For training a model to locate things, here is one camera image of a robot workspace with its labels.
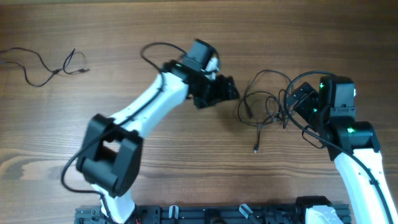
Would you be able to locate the black cable bundle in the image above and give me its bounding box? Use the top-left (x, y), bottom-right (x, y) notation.
top-left (237, 69), bottom-right (293, 154)

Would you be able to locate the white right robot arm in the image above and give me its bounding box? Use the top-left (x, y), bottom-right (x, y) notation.
top-left (283, 71), bottom-right (397, 223)

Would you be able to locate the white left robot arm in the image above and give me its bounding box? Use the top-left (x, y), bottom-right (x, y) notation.
top-left (76, 39), bottom-right (239, 223)

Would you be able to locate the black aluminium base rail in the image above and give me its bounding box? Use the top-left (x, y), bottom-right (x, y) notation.
top-left (74, 204), bottom-right (305, 224)

